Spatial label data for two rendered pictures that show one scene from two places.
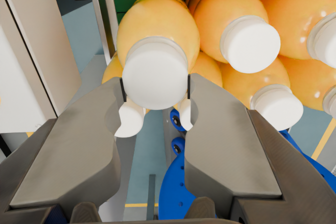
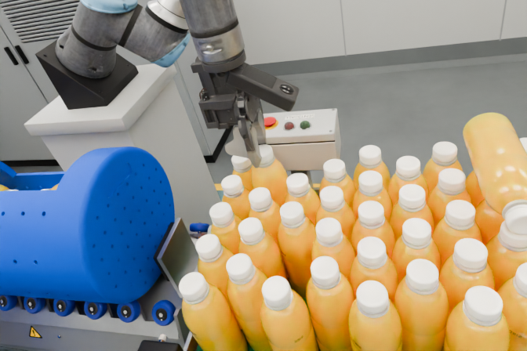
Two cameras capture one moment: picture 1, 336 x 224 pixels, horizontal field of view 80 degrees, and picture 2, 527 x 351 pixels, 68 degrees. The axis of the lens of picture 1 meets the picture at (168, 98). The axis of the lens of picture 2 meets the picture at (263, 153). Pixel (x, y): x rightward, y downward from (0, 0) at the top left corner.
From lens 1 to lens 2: 0.64 m
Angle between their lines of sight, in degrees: 49
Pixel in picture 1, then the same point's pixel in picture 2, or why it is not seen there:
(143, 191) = not seen: outside the picture
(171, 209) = (161, 175)
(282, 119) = (217, 210)
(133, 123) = (238, 160)
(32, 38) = (283, 148)
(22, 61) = (275, 139)
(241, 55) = (258, 190)
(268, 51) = (256, 198)
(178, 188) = (165, 189)
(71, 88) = not seen: hidden behind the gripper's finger
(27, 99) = not seen: hidden behind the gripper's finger
